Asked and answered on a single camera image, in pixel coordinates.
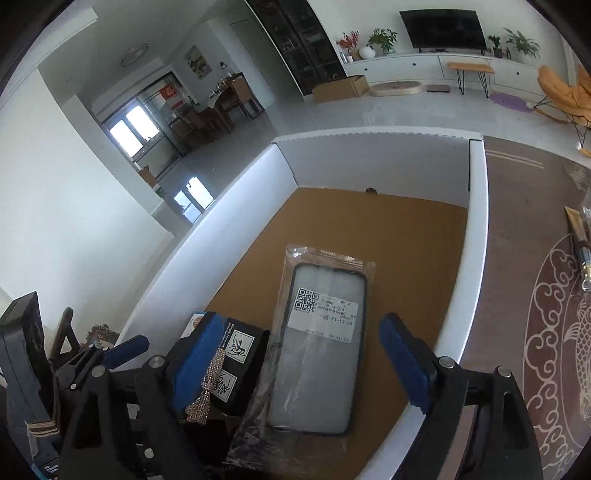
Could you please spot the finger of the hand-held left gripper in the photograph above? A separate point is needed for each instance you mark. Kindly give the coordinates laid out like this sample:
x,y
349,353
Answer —
x,y
124,347

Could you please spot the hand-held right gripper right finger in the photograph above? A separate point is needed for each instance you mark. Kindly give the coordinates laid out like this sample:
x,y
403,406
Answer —
x,y
406,364

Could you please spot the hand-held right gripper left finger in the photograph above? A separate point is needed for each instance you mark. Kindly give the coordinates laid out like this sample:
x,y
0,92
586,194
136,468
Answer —
x,y
198,364

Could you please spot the rhinestone tassel hair clip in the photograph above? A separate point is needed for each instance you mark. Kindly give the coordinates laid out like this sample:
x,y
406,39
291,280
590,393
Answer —
x,y
213,374

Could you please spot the black printed box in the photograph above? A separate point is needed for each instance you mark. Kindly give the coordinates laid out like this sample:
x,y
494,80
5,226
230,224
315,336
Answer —
x,y
242,350

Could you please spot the phone case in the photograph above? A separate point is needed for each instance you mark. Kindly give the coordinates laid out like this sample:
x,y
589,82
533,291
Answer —
x,y
318,360

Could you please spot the white cardboard box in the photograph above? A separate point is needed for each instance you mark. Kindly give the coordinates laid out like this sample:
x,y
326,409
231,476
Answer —
x,y
369,166

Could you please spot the brown patterned desktop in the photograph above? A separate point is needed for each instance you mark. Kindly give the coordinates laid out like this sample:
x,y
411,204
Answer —
x,y
508,277

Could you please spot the small glass bottle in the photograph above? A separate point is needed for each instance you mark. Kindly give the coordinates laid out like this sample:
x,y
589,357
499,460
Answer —
x,y
582,272

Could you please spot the brown slim tube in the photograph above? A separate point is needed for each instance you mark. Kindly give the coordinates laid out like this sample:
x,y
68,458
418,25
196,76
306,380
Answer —
x,y
572,226

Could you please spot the dining table with chairs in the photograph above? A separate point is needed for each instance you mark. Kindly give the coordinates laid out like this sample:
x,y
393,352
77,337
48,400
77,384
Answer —
x,y
231,104

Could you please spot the round cat scratcher pad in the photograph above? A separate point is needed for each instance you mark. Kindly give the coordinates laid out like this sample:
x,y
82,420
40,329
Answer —
x,y
395,88

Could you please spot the grey floor scale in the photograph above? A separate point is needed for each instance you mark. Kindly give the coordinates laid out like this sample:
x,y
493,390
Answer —
x,y
438,89

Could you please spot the purple floor mat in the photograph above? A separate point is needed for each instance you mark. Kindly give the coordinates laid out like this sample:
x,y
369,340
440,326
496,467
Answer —
x,y
508,100

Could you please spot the brown cardboard box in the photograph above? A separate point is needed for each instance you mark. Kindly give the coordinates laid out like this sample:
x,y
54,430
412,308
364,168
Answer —
x,y
339,87

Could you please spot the round ceiling lamp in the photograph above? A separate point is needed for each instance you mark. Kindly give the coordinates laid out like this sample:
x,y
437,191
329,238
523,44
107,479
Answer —
x,y
135,54

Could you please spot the white tv cabinet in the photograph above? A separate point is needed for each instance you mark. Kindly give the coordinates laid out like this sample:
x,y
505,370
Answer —
x,y
415,67

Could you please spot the wooden bench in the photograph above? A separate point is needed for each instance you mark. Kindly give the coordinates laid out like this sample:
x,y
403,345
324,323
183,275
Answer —
x,y
471,67

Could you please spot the orange lounge chair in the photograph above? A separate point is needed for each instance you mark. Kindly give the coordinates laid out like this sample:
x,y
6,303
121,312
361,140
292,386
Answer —
x,y
563,92

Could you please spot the white vase with red flowers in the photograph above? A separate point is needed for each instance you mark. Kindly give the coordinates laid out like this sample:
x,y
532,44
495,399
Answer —
x,y
364,51

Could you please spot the bushy potted plant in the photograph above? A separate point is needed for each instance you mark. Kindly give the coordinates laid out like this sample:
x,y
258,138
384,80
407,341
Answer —
x,y
383,41

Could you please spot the small potted plant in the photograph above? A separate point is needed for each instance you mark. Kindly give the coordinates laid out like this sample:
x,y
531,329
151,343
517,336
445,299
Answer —
x,y
495,46

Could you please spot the dark display cabinet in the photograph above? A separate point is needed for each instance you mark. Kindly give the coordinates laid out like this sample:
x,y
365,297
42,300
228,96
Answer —
x,y
300,41

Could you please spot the black television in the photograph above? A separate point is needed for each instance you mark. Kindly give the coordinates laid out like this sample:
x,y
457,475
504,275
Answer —
x,y
443,27

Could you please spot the large leafy potted plant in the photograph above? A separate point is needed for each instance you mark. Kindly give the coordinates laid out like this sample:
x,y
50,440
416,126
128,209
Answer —
x,y
521,44

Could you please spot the wall painting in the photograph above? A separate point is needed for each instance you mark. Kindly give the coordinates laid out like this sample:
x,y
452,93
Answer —
x,y
198,62

